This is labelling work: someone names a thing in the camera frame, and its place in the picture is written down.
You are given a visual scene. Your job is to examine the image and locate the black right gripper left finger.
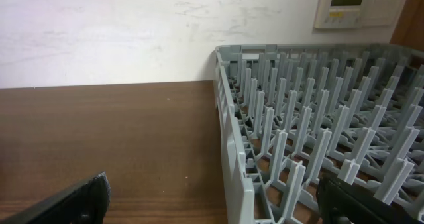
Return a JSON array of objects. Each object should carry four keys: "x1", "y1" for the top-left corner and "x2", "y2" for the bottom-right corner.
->
[{"x1": 1, "y1": 172, "x2": 111, "y2": 224}]

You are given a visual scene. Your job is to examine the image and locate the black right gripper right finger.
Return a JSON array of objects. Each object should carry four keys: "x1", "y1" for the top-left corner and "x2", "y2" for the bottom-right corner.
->
[{"x1": 316, "y1": 176, "x2": 420, "y2": 224}]

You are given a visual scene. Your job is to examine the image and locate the grey dishwasher rack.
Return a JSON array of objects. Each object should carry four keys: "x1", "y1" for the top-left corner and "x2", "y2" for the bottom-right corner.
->
[{"x1": 214, "y1": 44, "x2": 423, "y2": 223}]

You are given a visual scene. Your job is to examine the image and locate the wall control panel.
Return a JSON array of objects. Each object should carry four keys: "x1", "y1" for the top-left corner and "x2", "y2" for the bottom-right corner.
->
[{"x1": 314, "y1": 0, "x2": 405, "y2": 29}]

